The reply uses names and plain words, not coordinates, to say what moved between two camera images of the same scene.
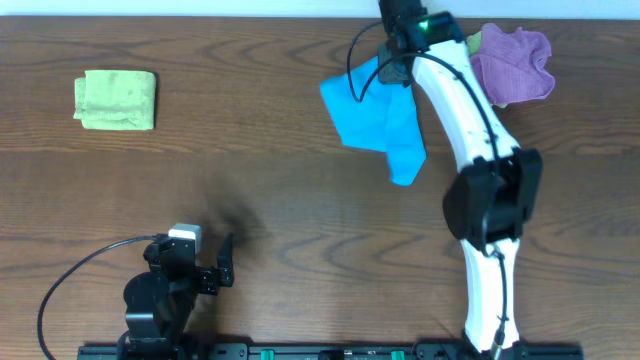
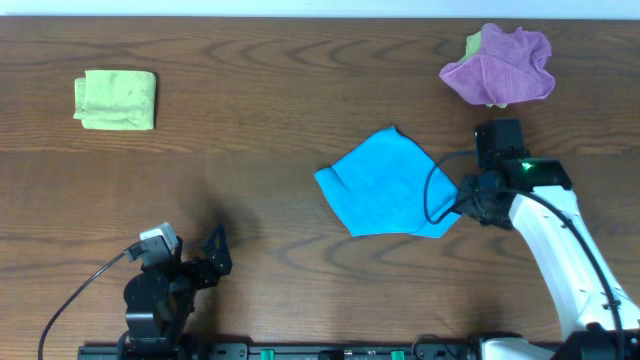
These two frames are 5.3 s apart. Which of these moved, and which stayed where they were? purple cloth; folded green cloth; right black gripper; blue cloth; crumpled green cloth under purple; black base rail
Moved: blue cloth; right black gripper
Stayed: crumpled green cloth under purple; purple cloth; folded green cloth; black base rail
